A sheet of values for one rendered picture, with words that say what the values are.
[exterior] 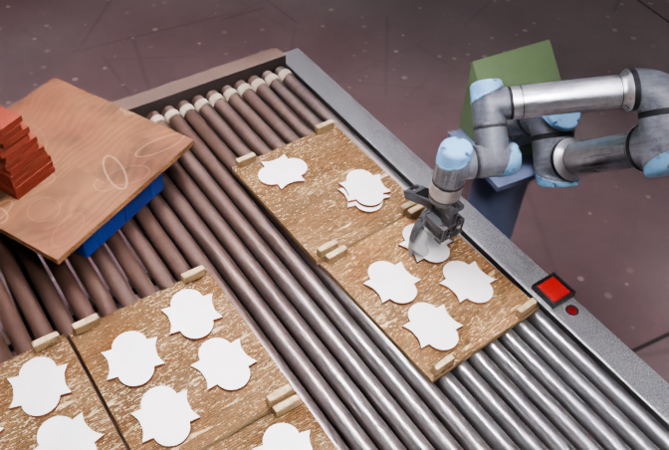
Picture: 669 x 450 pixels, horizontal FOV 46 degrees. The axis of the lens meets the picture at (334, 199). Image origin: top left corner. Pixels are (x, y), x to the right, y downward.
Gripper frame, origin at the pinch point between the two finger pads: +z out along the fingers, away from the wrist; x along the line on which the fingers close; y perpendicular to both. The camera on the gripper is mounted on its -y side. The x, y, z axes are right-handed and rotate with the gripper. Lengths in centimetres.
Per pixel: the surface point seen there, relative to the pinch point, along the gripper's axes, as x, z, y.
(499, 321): -1.7, -0.4, 28.0
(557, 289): 17.7, 0.2, 29.4
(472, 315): -5.7, -0.3, 23.0
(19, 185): -78, -11, -63
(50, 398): -94, 0, -12
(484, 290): 1.3, -1.1, 19.8
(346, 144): 7.2, 2.3, -41.9
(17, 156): -76, -18, -64
